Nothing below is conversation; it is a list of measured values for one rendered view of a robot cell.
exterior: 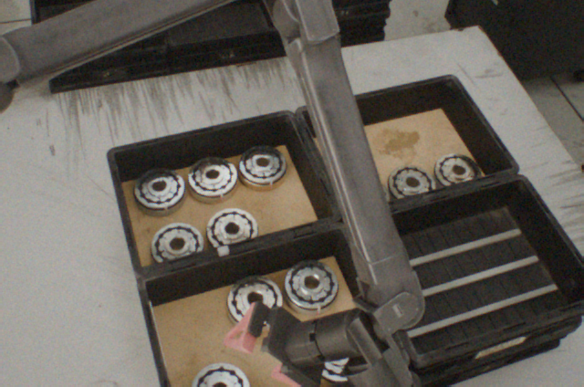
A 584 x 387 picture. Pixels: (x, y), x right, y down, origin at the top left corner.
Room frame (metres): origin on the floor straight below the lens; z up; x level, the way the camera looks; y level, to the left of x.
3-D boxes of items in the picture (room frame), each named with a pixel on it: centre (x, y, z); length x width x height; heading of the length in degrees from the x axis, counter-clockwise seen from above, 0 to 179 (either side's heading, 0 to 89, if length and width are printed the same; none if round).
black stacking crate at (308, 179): (0.74, 0.13, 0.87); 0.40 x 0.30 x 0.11; 114
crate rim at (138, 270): (0.74, 0.13, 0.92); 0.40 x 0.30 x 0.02; 114
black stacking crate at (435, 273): (0.64, -0.36, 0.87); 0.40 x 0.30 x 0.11; 114
